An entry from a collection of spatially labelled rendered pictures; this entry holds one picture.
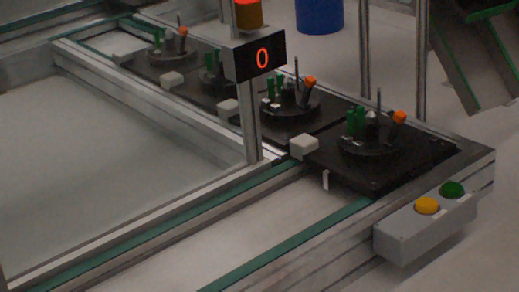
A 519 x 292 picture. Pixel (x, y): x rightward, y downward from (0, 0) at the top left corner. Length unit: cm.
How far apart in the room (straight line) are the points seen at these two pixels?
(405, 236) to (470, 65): 51
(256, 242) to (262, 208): 11
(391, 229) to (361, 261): 8
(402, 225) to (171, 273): 41
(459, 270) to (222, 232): 44
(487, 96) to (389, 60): 60
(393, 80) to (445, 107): 21
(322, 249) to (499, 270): 33
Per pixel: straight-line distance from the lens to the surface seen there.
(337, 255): 131
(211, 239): 142
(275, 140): 161
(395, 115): 147
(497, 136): 184
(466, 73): 168
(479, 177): 157
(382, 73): 215
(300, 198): 151
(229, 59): 139
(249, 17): 138
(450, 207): 140
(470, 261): 144
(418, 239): 135
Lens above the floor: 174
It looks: 29 degrees down
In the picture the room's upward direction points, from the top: 6 degrees counter-clockwise
